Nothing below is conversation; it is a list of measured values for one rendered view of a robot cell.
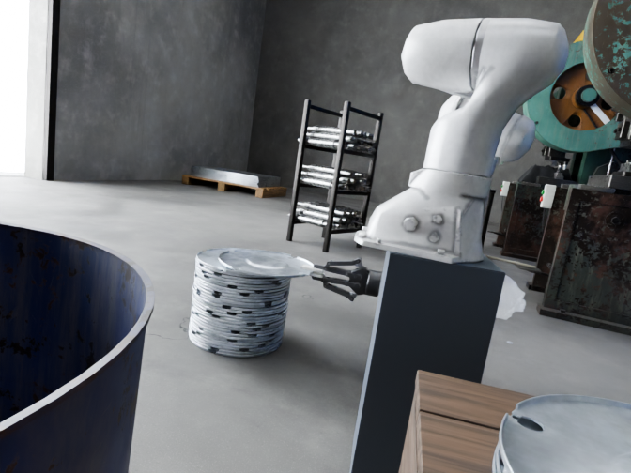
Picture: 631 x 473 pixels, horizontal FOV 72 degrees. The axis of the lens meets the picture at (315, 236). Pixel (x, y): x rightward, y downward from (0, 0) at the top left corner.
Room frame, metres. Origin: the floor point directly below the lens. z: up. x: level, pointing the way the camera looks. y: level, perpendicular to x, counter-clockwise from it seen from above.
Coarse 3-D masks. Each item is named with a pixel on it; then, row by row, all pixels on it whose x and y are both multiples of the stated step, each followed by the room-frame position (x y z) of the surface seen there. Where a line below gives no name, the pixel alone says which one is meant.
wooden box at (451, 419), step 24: (432, 384) 0.46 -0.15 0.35; (456, 384) 0.47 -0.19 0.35; (480, 384) 0.48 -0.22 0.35; (432, 408) 0.41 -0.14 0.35; (456, 408) 0.41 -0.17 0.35; (480, 408) 0.42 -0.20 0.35; (504, 408) 0.43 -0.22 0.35; (408, 432) 0.45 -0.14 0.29; (432, 432) 0.37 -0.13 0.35; (456, 432) 0.37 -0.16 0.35; (480, 432) 0.38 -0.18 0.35; (408, 456) 0.41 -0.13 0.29; (432, 456) 0.33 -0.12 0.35; (456, 456) 0.34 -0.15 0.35; (480, 456) 0.34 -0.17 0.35
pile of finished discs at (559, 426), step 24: (528, 408) 0.38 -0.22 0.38; (552, 408) 0.39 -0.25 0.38; (576, 408) 0.40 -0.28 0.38; (600, 408) 0.40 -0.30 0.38; (624, 408) 0.41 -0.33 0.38; (504, 432) 0.34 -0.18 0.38; (528, 432) 0.34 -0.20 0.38; (552, 432) 0.35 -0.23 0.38; (576, 432) 0.35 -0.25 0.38; (600, 432) 0.36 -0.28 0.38; (624, 432) 0.37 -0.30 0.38; (504, 456) 0.30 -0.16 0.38; (528, 456) 0.31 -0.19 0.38; (552, 456) 0.31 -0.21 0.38; (576, 456) 0.32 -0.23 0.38; (600, 456) 0.32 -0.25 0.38; (624, 456) 0.32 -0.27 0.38
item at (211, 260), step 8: (216, 248) 1.38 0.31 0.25; (224, 248) 1.40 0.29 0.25; (232, 248) 1.42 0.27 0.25; (200, 256) 1.27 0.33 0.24; (208, 256) 1.28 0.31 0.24; (216, 256) 1.30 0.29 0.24; (208, 264) 1.20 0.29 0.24; (216, 264) 1.21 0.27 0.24; (232, 272) 1.15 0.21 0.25; (240, 272) 1.15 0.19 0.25
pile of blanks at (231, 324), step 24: (192, 288) 1.24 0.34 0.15; (216, 288) 1.16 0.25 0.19; (240, 288) 1.15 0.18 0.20; (264, 288) 1.17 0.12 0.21; (288, 288) 1.28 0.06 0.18; (192, 312) 1.24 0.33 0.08; (216, 312) 1.16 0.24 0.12; (240, 312) 1.15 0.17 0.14; (264, 312) 1.18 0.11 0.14; (192, 336) 1.20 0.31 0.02; (216, 336) 1.15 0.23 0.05; (240, 336) 1.15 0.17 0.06; (264, 336) 1.18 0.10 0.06
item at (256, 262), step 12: (228, 252) 1.33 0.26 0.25; (240, 252) 1.36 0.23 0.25; (252, 252) 1.38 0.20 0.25; (264, 252) 1.40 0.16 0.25; (276, 252) 1.42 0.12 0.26; (228, 264) 1.20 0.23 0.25; (240, 264) 1.22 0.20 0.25; (252, 264) 1.23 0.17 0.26; (264, 264) 1.24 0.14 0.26; (276, 264) 1.26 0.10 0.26; (288, 264) 1.30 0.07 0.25; (300, 264) 1.32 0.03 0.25; (312, 264) 1.33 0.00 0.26; (264, 276) 1.13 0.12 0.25; (276, 276) 1.14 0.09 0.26; (288, 276) 1.15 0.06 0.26; (300, 276) 1.18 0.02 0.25
